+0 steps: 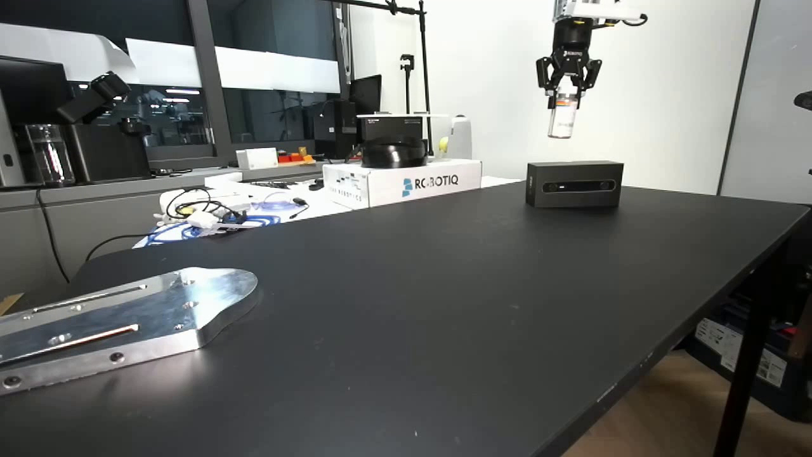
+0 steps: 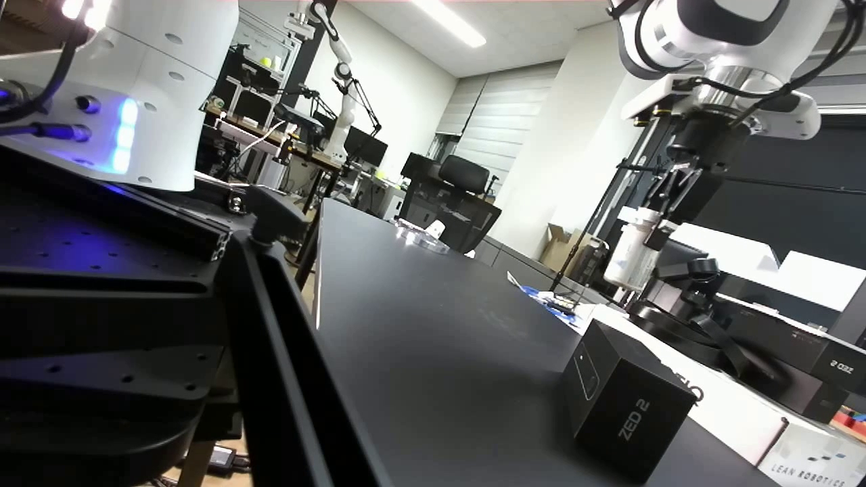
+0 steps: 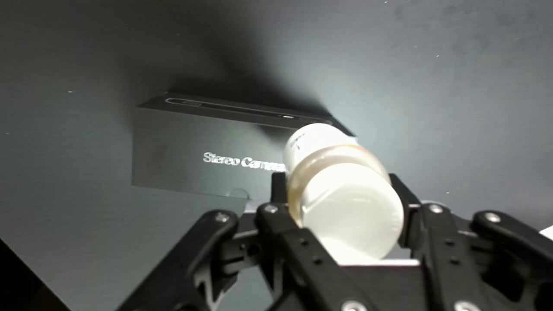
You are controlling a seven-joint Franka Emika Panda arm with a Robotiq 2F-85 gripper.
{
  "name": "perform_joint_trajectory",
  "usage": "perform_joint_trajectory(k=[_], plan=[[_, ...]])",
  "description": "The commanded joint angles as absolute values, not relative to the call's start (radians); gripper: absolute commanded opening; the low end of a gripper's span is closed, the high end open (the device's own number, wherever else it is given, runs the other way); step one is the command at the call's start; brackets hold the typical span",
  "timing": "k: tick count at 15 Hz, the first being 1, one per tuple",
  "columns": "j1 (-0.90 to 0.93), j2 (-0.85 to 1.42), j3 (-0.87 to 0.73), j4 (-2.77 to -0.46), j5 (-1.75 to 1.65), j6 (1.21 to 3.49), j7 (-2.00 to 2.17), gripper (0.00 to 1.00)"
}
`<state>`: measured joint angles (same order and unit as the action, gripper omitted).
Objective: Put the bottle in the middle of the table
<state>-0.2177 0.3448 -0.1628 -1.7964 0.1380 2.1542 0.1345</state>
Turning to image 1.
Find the camera on mount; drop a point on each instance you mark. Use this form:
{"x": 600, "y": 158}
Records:
{"x": 574, "y": 185}

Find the white table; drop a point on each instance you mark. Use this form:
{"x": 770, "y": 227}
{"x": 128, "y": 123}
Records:
{"x": 317, "y": 202}

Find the short black stand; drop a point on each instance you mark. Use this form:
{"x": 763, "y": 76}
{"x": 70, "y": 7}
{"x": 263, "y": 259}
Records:
{"x": 407, "y": 76}

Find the black round cap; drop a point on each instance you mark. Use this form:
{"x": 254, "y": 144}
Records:
{"x": 394, "y": 155}

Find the aluminium mounting plate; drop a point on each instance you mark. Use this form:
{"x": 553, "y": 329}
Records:
{"x": 127, "y": 320}

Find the orange small parts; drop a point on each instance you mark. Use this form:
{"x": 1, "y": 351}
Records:
{"x": 293, "y": 157}

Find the black pole stand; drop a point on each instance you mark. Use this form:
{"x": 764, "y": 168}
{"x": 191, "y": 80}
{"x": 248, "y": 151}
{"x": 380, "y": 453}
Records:
{"x": 423, "y": 63}

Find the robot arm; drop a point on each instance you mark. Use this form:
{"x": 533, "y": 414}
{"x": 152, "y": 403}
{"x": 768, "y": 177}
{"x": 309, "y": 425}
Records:
{"x": 596, "y": 9}

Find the whiteboard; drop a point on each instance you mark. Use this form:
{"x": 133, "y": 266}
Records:
{"x": 771, "y": 95}

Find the glass jar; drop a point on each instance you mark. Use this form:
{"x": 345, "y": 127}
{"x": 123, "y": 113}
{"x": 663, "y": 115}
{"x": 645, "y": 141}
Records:
{"x": 45, "y": 155}

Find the black flat box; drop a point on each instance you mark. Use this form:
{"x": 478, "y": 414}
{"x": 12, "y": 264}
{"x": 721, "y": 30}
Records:
{"x": 392, "y": 128}

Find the window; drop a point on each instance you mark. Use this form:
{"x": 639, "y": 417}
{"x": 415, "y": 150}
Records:
{"x": 266, "y": 76}

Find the white cardboard box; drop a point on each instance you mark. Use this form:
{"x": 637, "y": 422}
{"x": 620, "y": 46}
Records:
{"x": 406, "y": 183}

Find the white jug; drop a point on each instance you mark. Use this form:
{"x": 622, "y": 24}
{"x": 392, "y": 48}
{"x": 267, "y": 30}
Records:
{"x": 460, "y": 136}

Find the small clear plastic bottle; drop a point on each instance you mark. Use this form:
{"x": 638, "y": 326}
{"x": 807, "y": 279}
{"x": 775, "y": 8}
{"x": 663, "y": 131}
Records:
{"x": 563, "y": 120}

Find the black monitor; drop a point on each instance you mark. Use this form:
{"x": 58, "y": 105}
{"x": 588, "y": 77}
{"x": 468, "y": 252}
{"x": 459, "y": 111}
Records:
{"x": 366, "y": 94}

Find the black storage box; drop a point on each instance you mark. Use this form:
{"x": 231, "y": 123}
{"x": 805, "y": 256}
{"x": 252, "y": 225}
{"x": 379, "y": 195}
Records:
{"x": 761, "y": 362}

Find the yellow small object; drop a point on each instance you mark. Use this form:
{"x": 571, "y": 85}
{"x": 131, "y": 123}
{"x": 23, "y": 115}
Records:
{"x": 443, "y": 146}

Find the black coffee machine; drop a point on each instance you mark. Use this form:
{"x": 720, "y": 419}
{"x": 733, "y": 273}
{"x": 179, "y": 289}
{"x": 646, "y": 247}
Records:
{"x": 95, "y": 136}

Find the small white box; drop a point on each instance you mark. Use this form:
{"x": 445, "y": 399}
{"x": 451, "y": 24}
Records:
{"x": 256, "y": 158}

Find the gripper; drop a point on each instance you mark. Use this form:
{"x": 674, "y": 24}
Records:
{"x": 571, "y": 44}

